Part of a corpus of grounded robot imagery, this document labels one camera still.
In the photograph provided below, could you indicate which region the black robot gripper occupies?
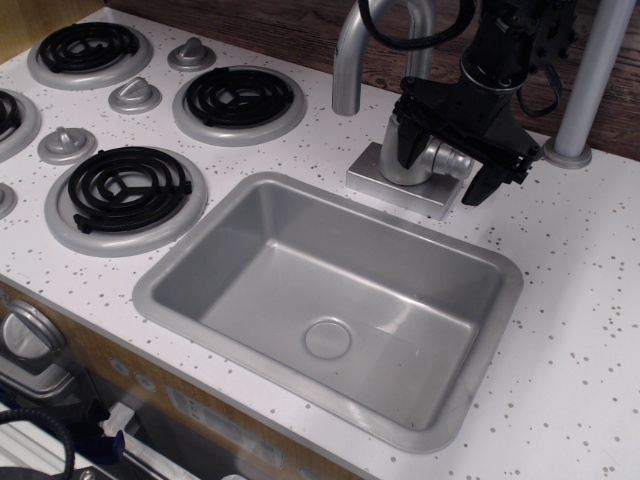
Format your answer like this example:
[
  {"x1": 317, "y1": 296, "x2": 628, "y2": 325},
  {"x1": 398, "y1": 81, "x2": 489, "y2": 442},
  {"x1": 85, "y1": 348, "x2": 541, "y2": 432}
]
[{"x1": 397, "y1": 73, "x2": 541, "y2": 206}]

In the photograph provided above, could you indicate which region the grey faucet lever handle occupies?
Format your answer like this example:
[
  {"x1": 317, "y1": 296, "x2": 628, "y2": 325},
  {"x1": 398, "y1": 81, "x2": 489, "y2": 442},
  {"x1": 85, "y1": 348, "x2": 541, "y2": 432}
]
[{"x1": 424, "y1": 137, "x2": 474, "y2": 180}]

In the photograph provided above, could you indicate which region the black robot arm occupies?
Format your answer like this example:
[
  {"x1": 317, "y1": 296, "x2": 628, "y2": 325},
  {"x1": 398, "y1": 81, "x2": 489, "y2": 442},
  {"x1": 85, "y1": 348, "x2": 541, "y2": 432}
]
[{"x1": 394, "y1": 1, "x2": 576, "y2": 206}]

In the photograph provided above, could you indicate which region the grey vertical support pole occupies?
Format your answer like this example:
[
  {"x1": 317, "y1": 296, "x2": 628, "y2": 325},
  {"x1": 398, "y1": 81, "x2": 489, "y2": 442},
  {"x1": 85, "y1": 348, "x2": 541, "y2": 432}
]
[{"x1": 543, "y1": 0, "x2": 636, "y2": 170}]

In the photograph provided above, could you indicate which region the grey toy faucet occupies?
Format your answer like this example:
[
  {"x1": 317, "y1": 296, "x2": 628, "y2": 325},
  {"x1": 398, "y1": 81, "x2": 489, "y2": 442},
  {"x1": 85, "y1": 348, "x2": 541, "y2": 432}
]
[{"x1": 331, "y1": 0, "x2": 466, "y2": 221}]

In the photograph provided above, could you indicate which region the grey toy sink basin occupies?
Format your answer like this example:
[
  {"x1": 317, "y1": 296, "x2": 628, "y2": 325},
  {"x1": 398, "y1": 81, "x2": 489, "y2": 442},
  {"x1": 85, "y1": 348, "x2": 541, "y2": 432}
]
[{"x1": 133, "y1": 172, "x2": 524, "y2": 453}]

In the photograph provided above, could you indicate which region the back right stove burner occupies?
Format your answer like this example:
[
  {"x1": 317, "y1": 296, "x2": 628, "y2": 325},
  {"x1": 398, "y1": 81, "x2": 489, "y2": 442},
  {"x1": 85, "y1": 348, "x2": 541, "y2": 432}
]
[{"x1": 172, "y1": 66, "x2": 306, "y2": 147}]

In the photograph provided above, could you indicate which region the grey stove knob back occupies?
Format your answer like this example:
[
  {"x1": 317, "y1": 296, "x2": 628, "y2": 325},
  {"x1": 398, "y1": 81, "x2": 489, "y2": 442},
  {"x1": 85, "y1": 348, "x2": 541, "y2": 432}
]
[{"x1": 167, "y1": 37, "x2": 216, "y2": 72}]

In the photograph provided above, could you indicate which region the grey stove knob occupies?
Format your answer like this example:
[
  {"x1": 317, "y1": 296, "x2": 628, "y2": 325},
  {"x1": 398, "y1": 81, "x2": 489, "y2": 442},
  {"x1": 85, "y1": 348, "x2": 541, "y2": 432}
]
[
  {"x1": 167, "y1": 37, "x2": 216, "y2": 72},
  {"x1": 108, "y1": 77, "x2": 162, "y2": 115},
  {"x1": 37, "y1": 127, "x2": 97, "y2": 166}
]

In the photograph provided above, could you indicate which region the grey stove knob middle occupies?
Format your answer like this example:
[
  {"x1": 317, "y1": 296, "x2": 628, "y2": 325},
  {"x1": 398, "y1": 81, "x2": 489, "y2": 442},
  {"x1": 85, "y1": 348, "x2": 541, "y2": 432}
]
[{"x1": 108, "y1": 77, "x2": 162, "y2": 115}]

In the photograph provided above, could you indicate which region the front right stove burner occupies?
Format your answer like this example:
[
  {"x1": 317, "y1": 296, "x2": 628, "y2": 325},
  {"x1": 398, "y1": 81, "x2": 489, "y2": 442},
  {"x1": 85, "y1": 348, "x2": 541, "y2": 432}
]
[{"x1": 45, "y1": 147, "x2": 208, "y2": 258}]

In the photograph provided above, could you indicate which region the back left stove burner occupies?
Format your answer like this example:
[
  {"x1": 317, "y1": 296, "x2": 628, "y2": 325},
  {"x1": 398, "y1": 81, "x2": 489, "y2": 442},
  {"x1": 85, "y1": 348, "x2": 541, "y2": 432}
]
[{"x1": 27, "y1": 22, "x2": 153, "y2": 91}]

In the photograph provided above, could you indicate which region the grey stove knob front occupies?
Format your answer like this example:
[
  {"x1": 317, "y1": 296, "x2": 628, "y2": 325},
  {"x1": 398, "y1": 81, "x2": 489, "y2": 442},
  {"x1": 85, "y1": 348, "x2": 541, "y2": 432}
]
[{"x1": 37, "y1": 127, "x2": 97, "y2": 166}]

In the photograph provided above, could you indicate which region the left edge stove burner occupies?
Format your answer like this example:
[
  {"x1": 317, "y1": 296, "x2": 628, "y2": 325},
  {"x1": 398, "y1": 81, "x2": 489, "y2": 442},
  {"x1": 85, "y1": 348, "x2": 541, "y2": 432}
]
[{"x1": 1, "y1": 89, "x2": 41, "y2": 162}]

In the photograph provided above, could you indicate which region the blue clamp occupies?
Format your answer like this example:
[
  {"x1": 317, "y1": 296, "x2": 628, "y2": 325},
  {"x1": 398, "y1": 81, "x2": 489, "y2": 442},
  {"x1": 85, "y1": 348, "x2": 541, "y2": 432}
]
[{"x1": 95, "y1": 430, "x2": 126, "y2": 465}]

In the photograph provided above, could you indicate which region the grey round oven dial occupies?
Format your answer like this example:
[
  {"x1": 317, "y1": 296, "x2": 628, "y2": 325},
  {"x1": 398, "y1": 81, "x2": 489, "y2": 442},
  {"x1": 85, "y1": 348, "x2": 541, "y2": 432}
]
[{"x1": 1, "y1": 299, "x2": 66, "y2": 374}]

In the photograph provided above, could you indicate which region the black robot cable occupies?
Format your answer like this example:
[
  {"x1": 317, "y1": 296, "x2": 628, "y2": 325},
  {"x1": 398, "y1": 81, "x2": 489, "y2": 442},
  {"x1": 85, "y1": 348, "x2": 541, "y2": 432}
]
[{"x1": 357, "y1": 0, "x2": 476, "y2": 51}]

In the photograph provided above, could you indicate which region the black cable lower left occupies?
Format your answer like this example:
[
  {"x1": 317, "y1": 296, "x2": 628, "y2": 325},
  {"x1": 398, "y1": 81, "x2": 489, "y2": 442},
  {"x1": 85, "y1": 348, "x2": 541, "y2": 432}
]
[{"x1": 0, "y1": 407, "x2": 76, "y2": 476}]

